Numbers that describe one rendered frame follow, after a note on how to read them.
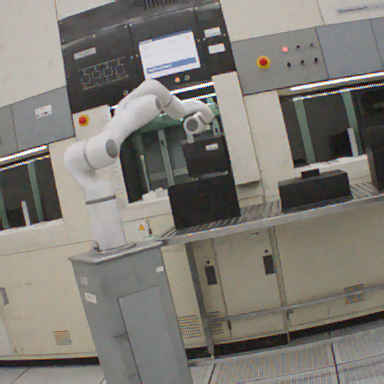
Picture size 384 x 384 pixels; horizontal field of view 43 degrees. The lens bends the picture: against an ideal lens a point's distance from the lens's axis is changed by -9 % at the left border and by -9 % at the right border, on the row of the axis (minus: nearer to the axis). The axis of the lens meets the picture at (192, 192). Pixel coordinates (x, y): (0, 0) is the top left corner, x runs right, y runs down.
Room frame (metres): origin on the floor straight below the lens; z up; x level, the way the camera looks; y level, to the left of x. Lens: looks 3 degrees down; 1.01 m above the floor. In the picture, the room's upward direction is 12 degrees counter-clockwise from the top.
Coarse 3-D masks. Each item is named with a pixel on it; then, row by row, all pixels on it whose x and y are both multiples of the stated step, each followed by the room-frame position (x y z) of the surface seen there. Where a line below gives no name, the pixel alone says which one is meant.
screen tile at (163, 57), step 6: (156, 42) 2.56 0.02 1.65; (144, 48) 2.57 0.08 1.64; (150, 48) 2.56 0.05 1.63; (156, 48) 2.56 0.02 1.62; (162, 48) 2.55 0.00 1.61; (162, 54) 2.55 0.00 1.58; (150, 60) 2.57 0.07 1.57; (156, 60) 2.56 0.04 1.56; (162, 60) 2.55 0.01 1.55; (168, 60) 2.55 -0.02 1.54
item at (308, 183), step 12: (288, 180) 2.18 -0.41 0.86; (300, 180) 2.02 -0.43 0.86; (312, 180) 1.94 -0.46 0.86; (324, 180) 1.93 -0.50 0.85; (336, 180) 1.92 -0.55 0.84; (348, 180) 1.92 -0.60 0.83; (288, 192) 1.96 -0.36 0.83; (300, 192) 1.95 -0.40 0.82; (312, 192) 1.94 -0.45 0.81; (324, 192) 1.93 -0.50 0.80; (336, 192) 1.92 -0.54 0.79; (348, 192) 1.92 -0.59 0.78; (288, 204) 1.96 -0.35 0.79; (300, 204) 1.95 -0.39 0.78; (312, 204) 1.94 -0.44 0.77
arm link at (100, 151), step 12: (144, 96) 2.17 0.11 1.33; (156, 96) 2.18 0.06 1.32; (132, 108) 2.10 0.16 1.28; (144, 108) 2.11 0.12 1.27; (156, 108) 2.14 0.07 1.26; (120, 120) 2.04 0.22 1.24; (132, 120) 2.08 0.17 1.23; (144, 120) 2.13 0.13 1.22; (108, 132) 1.89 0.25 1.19; (120, 132) 2.00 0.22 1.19; (132, 132) 2.11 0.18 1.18; (96, 144) 1.83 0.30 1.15; (108, 144) 1.84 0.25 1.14; (120, 144) 1.98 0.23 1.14; (84, 156) 1.85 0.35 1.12; (96, 156) 1.83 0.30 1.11; (108, 156) 1.84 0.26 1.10; (96, 168) 1.89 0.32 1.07
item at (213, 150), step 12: (204, 132) 2.82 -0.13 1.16; (180, 144) 2.76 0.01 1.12; (192, 144) 2.75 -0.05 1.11; (204, 144) 2.73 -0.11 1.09; (216, 144) 2.72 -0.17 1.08; (192, 156) 2.75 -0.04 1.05; (204, 156) 2.74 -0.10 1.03; (216, 156) 2.73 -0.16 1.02; (228, 156) 2.84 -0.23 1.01; (192, 168) 2.75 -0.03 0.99; (204, 168) 2.74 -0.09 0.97; (216, 168) 2.73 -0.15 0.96; (228, 168) 2.91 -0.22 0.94
